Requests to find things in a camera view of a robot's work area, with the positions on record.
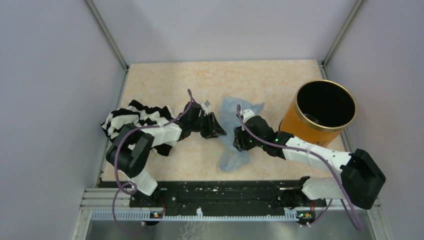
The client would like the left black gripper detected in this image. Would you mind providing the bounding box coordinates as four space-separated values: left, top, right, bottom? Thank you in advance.
190 111 227 139

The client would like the translucent blue plastic trash bag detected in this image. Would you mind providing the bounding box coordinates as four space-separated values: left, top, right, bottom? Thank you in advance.
218 96 265 172

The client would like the orange gold-rimmed trash bin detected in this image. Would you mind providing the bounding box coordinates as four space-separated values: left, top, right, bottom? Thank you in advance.
279 79 357 148

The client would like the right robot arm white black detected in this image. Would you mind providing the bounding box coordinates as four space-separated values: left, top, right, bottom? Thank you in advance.
233 111 386 210

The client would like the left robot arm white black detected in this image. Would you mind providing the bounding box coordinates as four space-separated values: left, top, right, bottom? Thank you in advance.
101 100 227 207

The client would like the black white striped cloth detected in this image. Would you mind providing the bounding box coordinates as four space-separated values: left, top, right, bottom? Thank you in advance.
100 100 177 157

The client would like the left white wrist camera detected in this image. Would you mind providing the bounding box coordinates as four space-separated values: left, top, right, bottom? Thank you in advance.
200 100 211 116

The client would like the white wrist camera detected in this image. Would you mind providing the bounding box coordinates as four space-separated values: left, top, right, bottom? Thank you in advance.
241 109 256 123
200 100 211 116

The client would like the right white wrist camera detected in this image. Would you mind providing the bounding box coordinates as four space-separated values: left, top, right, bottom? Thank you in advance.
241 109 256 123

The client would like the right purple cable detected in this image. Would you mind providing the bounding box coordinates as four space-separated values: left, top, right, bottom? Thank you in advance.
236 104 364 232

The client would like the purple cable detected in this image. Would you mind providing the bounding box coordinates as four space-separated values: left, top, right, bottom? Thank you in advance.
111 88 197 235
236 104 364 232

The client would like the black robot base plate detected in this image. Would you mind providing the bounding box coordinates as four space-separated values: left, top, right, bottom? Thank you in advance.
129 180 327 217

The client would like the right aluminium corner post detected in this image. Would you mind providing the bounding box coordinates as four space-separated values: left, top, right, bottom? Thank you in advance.
321 0 367 68

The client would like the aluminium corner post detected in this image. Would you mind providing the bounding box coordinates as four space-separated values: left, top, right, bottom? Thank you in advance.
321 0 367 68
83 0 129 72

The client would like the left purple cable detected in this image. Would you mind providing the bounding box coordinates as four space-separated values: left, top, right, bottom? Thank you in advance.
111 88 197 235

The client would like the white toothed cable duct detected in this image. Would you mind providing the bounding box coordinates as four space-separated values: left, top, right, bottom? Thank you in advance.
90 207 299 222

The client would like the aluminium frame rail front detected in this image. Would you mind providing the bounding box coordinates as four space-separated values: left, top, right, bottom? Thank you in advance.
79 188 382 210

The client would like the left aluminium corner post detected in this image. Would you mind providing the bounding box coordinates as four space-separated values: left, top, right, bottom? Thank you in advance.
83 0 129 72

